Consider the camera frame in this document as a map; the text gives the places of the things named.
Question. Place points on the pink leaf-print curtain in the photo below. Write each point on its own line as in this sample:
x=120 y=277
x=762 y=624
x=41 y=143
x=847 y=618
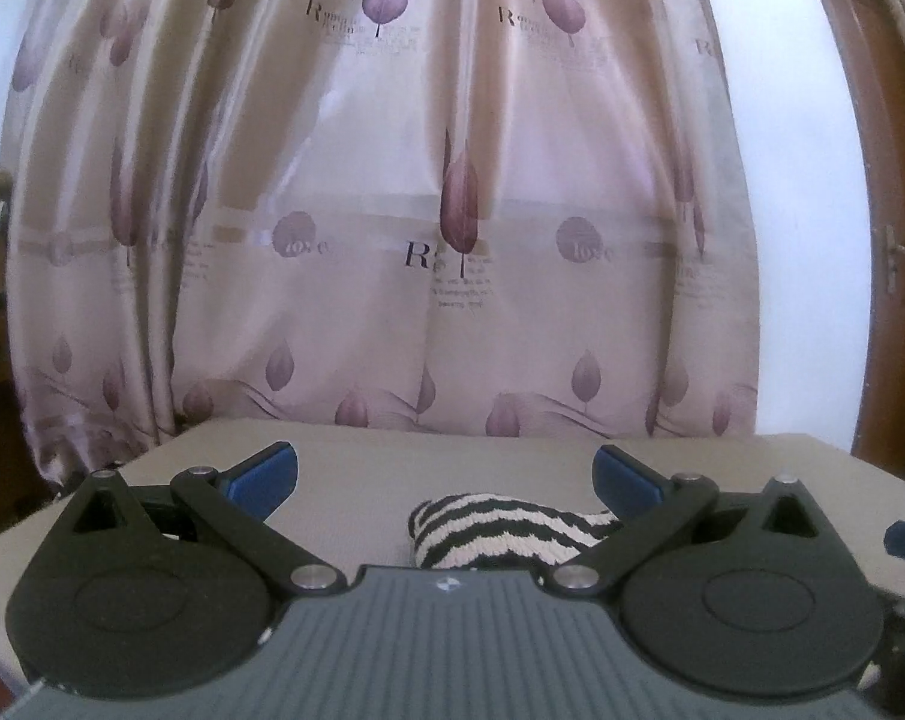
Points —
x=422 y=315

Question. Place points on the brown wooden door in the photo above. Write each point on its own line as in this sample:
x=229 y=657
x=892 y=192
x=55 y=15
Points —
x=872 y=127

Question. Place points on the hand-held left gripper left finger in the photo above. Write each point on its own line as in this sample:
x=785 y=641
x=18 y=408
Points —
x=265 y=481

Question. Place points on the beige table cover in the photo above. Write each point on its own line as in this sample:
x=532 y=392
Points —
x=362 y=495

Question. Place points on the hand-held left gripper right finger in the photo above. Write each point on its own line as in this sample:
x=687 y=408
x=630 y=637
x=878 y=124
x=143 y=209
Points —
x=624 y=484

